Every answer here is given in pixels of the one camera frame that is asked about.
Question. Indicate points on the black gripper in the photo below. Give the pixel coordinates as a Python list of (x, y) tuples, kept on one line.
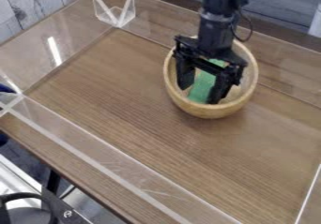
[(190, 58)]

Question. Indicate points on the clear acrylic front wall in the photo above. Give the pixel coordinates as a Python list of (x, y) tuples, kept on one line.
[(136, 193)]

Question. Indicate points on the clear acrylic corner bracket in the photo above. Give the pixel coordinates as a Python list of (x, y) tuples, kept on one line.
[(116, 16)]

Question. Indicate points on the green rectangular block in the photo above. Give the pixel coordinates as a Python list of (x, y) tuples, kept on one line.
[(204, 80)]

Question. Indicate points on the brown wooden bowl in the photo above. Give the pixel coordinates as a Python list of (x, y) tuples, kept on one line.
[(232, 102)]

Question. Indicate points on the grey metal clamp plate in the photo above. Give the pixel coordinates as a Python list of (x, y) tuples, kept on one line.
[(64, 213)]

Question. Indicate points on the black metal table leg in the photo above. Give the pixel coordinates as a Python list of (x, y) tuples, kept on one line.
[(53, 182)]

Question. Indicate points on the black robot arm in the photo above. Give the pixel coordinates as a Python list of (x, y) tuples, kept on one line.
[(218, 20)]

